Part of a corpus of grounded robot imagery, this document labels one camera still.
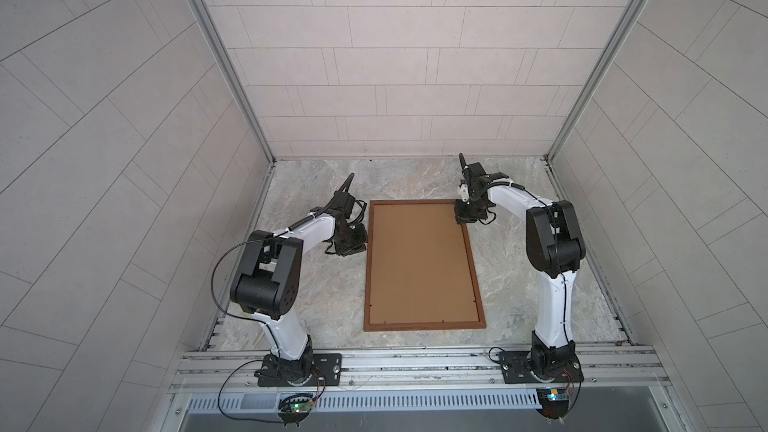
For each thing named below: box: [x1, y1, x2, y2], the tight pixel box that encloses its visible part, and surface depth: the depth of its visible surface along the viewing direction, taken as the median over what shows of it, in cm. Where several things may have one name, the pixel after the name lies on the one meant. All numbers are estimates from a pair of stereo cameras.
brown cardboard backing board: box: [370, 203, 479, 325], surface depth 88 cm
